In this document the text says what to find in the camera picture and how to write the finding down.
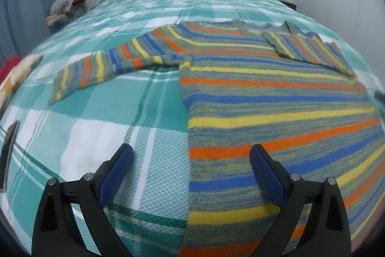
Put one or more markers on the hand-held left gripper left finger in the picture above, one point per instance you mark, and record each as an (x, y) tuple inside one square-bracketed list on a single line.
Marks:
[(115, 172)]

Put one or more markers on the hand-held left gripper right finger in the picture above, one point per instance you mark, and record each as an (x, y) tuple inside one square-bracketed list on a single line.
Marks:
[(269, 175)]

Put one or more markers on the striped knit sweater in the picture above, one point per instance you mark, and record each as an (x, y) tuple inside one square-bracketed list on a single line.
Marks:
[(255, 94)]

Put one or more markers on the pile of clothes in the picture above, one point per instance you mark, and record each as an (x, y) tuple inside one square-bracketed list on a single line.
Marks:
[(64, 1)]

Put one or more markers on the green white plaid blanket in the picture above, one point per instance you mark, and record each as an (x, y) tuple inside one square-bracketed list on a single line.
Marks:
[(90, 112)]

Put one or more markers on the dark flat rectangular object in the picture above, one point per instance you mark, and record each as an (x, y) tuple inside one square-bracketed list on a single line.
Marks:
[(9, 148)]

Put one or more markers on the beige patterned folded cloth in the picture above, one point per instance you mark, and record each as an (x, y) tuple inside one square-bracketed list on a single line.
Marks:
[(21, 70)]

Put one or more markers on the red folded cloth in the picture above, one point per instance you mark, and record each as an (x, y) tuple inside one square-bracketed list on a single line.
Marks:
[(6, 70)]

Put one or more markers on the dark wooden nightstand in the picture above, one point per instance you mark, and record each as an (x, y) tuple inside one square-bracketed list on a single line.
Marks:
[(288, 3)]

